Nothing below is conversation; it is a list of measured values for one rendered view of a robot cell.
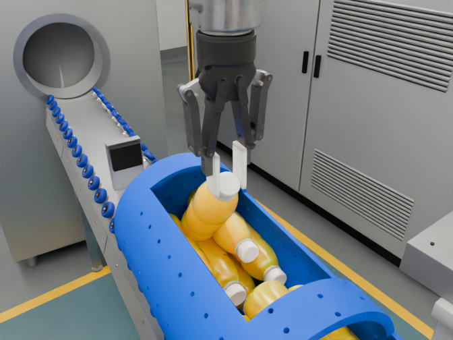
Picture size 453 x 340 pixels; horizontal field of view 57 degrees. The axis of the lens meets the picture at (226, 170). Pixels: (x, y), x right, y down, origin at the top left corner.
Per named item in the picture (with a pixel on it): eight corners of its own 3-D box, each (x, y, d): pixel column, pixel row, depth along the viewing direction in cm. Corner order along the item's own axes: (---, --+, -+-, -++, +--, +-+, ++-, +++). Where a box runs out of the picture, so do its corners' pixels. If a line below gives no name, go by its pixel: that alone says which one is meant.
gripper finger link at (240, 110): (221, 71, 56) (230, 67, 56) (235, 140, 62) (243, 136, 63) (236, 79, 53) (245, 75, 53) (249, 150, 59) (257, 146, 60)
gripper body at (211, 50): (240, 19, 56) (238, 86, 60) (182, 25, 52) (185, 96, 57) (272, 30, 50) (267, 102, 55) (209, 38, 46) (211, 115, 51)
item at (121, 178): (143, 178, 132) (137, 135, 124) (147, 184, 129) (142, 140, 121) (112, 187, 128) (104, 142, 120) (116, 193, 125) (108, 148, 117)
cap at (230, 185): (222, 204, 62) (225, 200, 61) (207, 183, 63) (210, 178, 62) (241, 191, 64) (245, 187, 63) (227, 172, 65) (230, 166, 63)
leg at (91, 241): (101, 263, 230) (80, 166, 197) (104, 270, 225) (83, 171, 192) (90, 267, 227) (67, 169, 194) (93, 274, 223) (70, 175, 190)
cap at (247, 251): (257, 241, 78) (262, 246, 77) (247, 258, 79) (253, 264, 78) (242, 239, 76) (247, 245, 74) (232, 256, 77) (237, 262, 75)
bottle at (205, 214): (193, 249, 77) (220, 217, 61) (172, 218, 79) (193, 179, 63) (223, 231, 80) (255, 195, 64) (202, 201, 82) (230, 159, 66)
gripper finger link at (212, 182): (220, 155, 58) (215, 156, 57) (220, 197, 61) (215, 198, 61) (209, 146, 60) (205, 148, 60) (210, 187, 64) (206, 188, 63)
